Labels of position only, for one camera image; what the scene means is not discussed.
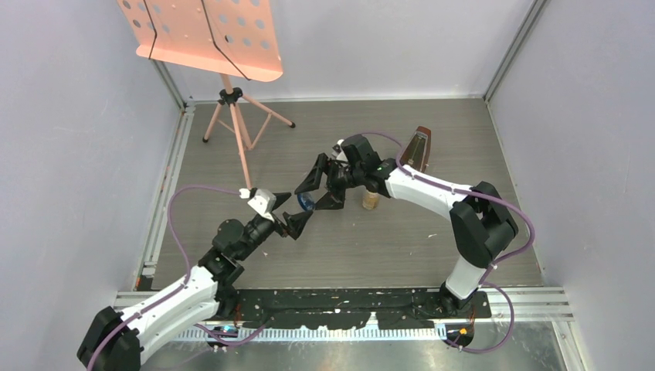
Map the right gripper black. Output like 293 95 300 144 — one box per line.
296 154 365 212

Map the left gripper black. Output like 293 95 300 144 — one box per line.
236 192 311 260

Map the clear pill bottle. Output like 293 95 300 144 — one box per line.
361 189 380 210

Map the blue round pill box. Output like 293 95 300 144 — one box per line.
297 192 315 211

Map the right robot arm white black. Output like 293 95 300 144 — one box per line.
294 134 518 318

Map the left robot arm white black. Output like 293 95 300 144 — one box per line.
76 189 314 370

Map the brown wooden metronome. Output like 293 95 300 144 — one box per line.
399 126 432 172

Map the pink music stand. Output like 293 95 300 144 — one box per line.
117 0 296 187

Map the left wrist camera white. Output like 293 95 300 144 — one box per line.
239 188 277 221

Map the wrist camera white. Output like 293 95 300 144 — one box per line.
331 139 348 162
239 188 277 221

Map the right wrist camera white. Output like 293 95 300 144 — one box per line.
331 139 348 162

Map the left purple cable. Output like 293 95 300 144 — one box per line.
84 184 272 371

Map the purple cable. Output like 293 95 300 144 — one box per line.
84 184 272 371
358 131 536 356

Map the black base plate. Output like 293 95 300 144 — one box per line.
214 288 491 330

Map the aluminium rail frame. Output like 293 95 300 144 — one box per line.
132 102 195 291

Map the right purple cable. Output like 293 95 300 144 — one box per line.
358 131 536 356

